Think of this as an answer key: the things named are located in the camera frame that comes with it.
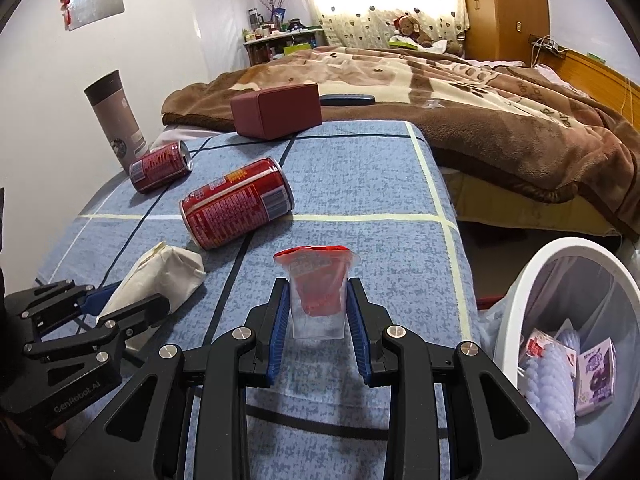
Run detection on red soda can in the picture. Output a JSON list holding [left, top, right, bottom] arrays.
[[180, 157, 295, 250], [128, 141, 193, 194]]

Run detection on clear jelly cup red lid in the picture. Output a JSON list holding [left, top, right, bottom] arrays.
[[273, 245, 357, 340]]

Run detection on wooden headboard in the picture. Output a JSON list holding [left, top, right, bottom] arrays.
[[529, 36, 639, 127]]

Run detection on lavender foam net sleeve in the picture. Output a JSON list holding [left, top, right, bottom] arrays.
[[555, 328, 582, 368]]

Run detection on brown teddy bear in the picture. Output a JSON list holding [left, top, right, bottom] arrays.
[[394, 14, 433, 48]]

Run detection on white paper tissue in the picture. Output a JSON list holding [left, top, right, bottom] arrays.
[[98, 242, 206, 320]]

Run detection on blue checked table cloth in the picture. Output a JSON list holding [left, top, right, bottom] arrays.
[[34, 119, 476, 480]]

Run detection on grey thermos flask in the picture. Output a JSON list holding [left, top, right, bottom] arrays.
[[84, 70, 149, 172]]

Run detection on white trash bin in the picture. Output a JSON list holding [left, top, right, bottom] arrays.
[[480, 237, 639, 479]]

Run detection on wooden wardrobe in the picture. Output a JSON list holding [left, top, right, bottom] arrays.
[[464, 0, 550, 63]]

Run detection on purple milk carton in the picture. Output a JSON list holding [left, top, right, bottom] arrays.
[[575, 338, 616, 417]]

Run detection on brown patterned blanket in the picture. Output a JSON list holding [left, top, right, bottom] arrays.
[[160, 47, 639, 239]]

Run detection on red strawberry milk carton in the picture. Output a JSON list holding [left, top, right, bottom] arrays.
[[520, 328, 577, 377]]

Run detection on dark phone on bed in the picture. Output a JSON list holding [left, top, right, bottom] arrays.
[[319, 94, 376, 107]]

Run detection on cluttered white shelf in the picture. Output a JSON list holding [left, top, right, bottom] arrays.
[[243, 18, 328, 66]]

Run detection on dark red gift box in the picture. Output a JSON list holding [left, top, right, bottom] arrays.
[[230, 84, 322, 140]]

